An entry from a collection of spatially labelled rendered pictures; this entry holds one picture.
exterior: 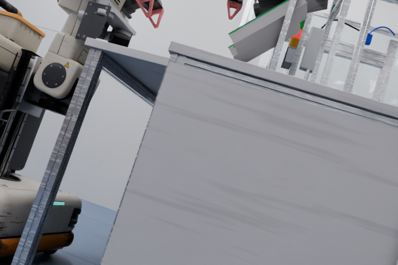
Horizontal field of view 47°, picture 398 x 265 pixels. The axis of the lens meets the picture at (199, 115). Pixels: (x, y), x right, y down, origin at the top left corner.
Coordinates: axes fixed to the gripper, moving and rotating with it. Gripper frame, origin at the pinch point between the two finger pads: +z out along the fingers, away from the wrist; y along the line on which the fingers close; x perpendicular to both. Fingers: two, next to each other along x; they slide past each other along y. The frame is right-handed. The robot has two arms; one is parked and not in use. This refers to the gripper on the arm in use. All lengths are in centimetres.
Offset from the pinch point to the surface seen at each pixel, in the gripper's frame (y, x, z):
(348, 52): 110, -72, -38
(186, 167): -70, -7, 71
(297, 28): -24.1, -28.2, 7.1
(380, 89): 111, -98, -19
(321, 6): -22.4, -35.2, -4.6
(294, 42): 21.7, -30.9, -3.6
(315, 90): -70, -35, 41
